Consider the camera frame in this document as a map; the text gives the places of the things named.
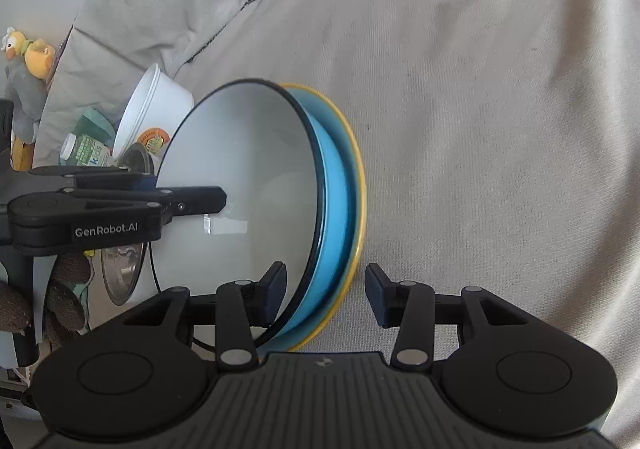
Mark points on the white cap supplement bottle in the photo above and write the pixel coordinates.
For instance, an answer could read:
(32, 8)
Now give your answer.
(85, 151)

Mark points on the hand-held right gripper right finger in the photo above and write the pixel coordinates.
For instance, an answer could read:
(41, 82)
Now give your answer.
(375, 295)

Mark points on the stainless steel bowl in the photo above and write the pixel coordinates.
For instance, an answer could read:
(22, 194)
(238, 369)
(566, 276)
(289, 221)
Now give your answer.
(122, 274)

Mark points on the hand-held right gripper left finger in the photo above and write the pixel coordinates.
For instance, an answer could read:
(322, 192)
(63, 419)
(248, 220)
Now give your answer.
(276, 290)

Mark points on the white bowl gold rim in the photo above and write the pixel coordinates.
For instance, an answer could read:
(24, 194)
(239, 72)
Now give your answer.
(357, 209)

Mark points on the yellow duck plush toy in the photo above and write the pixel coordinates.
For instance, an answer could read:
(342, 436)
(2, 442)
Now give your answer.
(30, 54)

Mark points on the white plastic cup orange sticker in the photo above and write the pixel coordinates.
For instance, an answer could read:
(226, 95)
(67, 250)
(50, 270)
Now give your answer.
(150, 104)

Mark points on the person's left hand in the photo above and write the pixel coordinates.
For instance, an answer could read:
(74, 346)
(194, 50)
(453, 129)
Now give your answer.
(67, 299)

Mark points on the beige covered sofa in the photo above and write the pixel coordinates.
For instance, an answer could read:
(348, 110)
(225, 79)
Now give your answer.
(475, 129)

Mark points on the blue bowl black rim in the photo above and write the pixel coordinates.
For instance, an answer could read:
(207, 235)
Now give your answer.
(240, 154)

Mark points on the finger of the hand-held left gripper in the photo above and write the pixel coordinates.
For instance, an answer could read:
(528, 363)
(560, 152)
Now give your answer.
(100, 176)
(200, 200)

